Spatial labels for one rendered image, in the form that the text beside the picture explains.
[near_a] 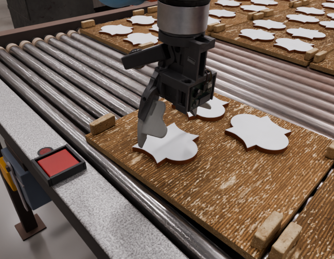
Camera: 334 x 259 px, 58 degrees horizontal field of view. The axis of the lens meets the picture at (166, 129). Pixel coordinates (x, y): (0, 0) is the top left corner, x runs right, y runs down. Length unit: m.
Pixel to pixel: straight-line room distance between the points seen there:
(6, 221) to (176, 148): 1.41
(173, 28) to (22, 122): 0.48
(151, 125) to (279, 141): 0.27
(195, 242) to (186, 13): 0.33
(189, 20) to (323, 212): 0.36
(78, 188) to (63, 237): 1.13
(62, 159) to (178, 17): 0.35
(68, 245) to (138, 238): 1.19
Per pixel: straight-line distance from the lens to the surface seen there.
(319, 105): 0.89
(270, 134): 0.66
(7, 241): 1.78
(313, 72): 1.06
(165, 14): 0.45
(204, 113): 0.69
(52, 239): 1.70
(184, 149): 0.58
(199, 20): 0.45
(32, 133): 0.75
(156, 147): 0.59
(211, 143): 0.62
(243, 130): 0.65
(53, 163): 0.62
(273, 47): 1.18
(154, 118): 0.51
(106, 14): 1.54
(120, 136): 0.64
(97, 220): 0.52
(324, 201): 0.56
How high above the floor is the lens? 1.31
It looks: 35 degrees down
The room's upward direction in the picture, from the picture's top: straight up
